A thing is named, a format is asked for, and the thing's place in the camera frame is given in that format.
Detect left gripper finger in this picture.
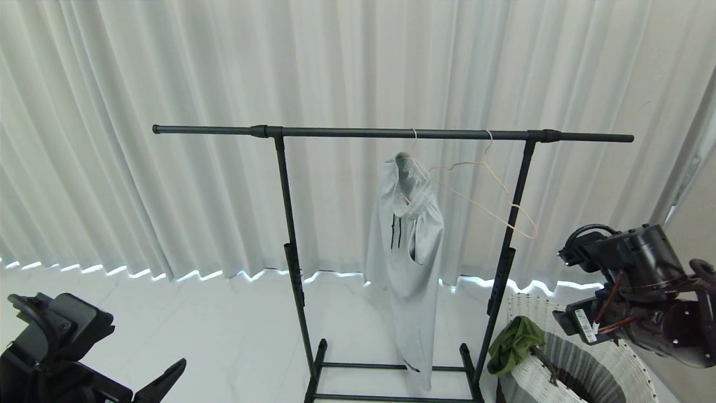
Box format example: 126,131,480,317
134,358,187,403

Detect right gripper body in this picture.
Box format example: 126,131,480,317
553,297,716,368

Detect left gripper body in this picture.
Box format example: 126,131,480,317
0,347,135,403

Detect green garment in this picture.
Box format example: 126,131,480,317
487,315,546,376

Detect pale grey shorts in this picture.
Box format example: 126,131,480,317
364,152,445,395

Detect pink clothes hanger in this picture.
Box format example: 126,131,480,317
400,129,432,188
428,130,539,240

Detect white laundry basket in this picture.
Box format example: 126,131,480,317
495,294,661,403

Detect black clothes rack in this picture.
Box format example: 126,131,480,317
152,124,634,403

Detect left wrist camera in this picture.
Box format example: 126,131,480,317
8,292,115,364

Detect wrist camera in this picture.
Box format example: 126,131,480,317
558,232,616,275
8,292,115,364

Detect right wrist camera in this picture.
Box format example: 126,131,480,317
558,232,616,275

